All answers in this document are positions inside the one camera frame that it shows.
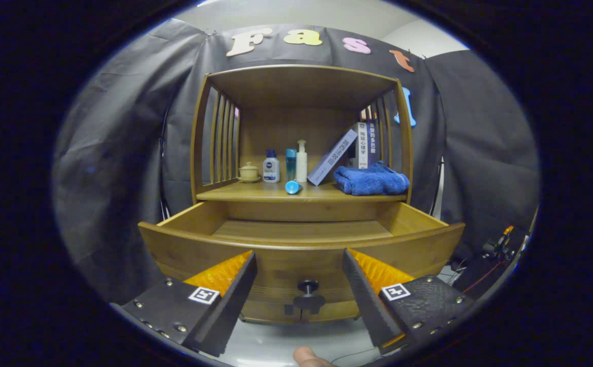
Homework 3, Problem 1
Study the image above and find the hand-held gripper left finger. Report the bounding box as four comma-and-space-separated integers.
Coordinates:
110, 251, 259, 357

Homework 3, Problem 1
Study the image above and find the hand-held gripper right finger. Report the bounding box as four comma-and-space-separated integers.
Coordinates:
342, 249, 475, 355

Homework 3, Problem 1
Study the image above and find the wooden drawer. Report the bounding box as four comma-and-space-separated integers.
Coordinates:
138, 201, 466, 323

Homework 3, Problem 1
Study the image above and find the wooden countertop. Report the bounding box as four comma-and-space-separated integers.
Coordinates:
196, 181, 409, 203

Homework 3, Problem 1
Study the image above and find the wooden cabinet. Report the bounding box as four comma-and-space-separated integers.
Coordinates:
190, 64, 414, 324

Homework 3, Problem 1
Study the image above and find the blue folded towel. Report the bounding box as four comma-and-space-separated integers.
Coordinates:
333, 162, 410, 196

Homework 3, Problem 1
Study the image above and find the beige lidded teacup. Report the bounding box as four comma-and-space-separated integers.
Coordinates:
237, 162, 261, 183

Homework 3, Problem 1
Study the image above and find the white lotion bottle blue cap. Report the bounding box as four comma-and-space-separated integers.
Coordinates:
263, 149, 280, 184

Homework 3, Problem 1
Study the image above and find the black device orange tip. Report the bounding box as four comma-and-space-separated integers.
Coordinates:
482, 226, 515, 260

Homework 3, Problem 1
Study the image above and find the lavender book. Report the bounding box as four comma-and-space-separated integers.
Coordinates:
307, 128, 358, 186

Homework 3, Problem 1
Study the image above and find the white pump bottle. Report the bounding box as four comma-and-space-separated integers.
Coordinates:
296, 140, 308, 183

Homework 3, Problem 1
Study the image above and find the white spine book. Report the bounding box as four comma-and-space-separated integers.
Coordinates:
356, 122, 369, 169

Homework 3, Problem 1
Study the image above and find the dark blue book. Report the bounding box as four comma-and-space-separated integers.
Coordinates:
367, 120, 378, 166

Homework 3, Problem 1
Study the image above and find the black backdrop cloth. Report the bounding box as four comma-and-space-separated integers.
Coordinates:
51, 19, 540, 306

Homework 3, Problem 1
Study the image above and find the red cable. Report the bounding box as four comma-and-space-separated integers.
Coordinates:
461, 261, 507, 295

